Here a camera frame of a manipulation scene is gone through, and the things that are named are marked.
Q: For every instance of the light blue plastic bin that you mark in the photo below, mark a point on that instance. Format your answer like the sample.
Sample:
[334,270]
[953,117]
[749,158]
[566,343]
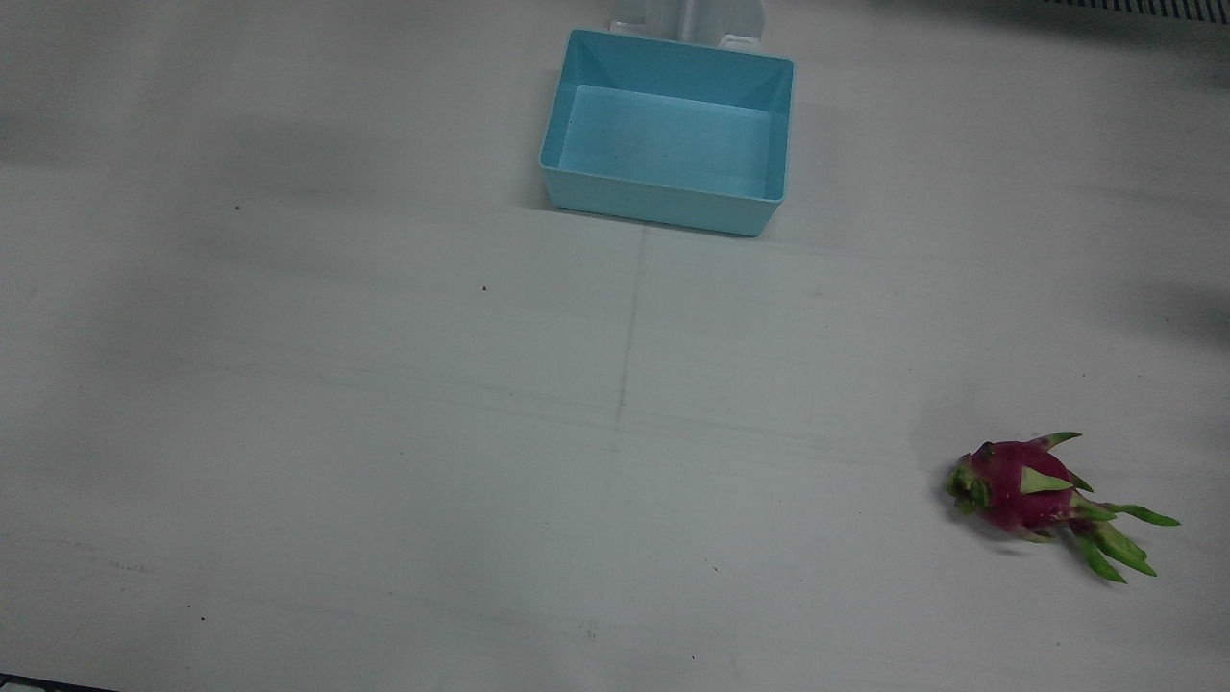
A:
[670,144]

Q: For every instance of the pink dragon fruit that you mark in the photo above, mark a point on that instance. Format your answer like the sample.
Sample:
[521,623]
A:
[1019,490]

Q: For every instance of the white aluminium frame post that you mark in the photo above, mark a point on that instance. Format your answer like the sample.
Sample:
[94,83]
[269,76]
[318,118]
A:
[690,19]

